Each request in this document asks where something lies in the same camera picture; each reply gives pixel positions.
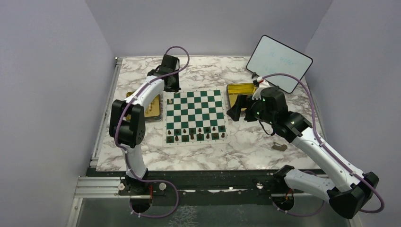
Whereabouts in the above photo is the left gold metal tin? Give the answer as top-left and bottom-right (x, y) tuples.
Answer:
(144, 95), (162, 122)

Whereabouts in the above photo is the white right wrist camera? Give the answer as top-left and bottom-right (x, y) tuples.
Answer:
(252, 77), (270, 100)

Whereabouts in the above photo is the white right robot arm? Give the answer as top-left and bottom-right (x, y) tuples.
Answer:
(227, 87), (379, 219)

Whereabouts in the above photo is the gold metal tin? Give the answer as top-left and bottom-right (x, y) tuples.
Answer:
(144, 95), (162, 122)
(227, 83), (256, 108)

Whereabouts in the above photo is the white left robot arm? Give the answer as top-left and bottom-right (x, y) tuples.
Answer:
(109, 54), (180, 194)

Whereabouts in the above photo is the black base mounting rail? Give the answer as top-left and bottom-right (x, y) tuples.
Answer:
(117, 170), (295, 206)

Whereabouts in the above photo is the right gold metal tin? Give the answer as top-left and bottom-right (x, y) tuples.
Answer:
(227, 83), (256, 108)

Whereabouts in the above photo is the small brass padlock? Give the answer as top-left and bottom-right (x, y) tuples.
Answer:
(272, 142), (288, 151)

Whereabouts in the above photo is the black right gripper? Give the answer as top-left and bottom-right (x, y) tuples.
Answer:
(227, 94), (275, 125)

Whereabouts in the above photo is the green white chess board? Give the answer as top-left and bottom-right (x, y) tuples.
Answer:
(162, 87), (231, 148)

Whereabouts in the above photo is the small whiteboard on stand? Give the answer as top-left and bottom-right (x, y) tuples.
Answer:
(246, 35), (313, 80)

